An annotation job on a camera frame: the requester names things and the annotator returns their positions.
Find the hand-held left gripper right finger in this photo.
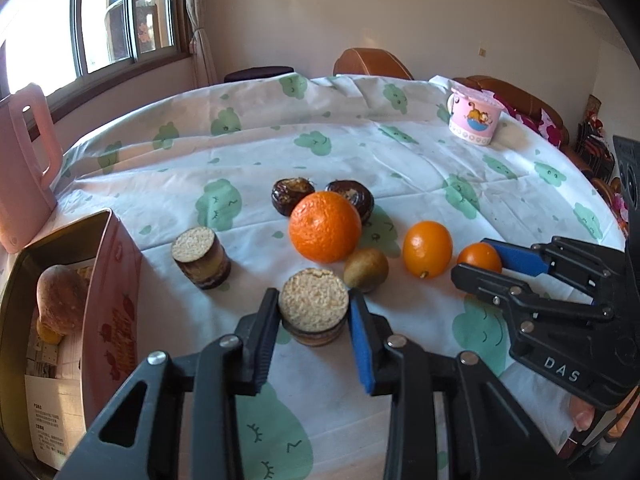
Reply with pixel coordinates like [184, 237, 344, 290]
[348, 290, 573, 480]

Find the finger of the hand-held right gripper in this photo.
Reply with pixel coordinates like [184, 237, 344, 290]
[451, 262, 615, 341]
[480, 236, 626, 306]

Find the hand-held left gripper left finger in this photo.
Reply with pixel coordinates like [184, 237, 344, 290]
[52, 287, 281, 480]

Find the small round orange citrus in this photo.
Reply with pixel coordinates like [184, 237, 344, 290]
[456, 242, 503, 275]

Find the medium oval orange citrus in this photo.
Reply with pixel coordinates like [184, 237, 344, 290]
[403, 221, 454, 279]

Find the brown kiwi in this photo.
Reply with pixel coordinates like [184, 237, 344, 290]
[343, 247, 390, 294]

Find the large orange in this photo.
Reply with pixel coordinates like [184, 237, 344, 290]
[289, 191, 362, 264]

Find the person's right hand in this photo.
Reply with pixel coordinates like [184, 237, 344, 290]
[574, 397, 598, 432]

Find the red white floral cushion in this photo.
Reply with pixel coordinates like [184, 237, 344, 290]
[492, 91, 563, 146]

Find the dark cluttered shelf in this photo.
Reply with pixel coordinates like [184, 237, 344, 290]
[575, 94, 618, 181]

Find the dark passion fruit left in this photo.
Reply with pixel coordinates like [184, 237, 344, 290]
[271, 176, 315, 218]

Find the pink cartoon mug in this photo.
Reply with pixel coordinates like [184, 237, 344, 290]
[446, 86, 505, 147]

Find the brown leather chair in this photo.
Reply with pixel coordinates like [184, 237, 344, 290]
[333, 48, 415, 81]
[452, 75, 571, 148]

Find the small yellow fruit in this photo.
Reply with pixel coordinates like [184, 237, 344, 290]
[36, 320, 63, 346]

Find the white paper leaflet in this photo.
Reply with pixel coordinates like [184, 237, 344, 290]
[24, 255, 96, 466]

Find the dark round stool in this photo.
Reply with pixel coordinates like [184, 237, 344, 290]
[223, 66, 295, 84]

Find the pink electric kettle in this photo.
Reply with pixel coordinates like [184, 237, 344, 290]
[0, 83, 64, 254]

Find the beige curtain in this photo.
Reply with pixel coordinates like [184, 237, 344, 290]
[181, 0, 218, 87]

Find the wooden frame window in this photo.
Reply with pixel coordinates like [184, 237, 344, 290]
[0, 0, 193, 121]

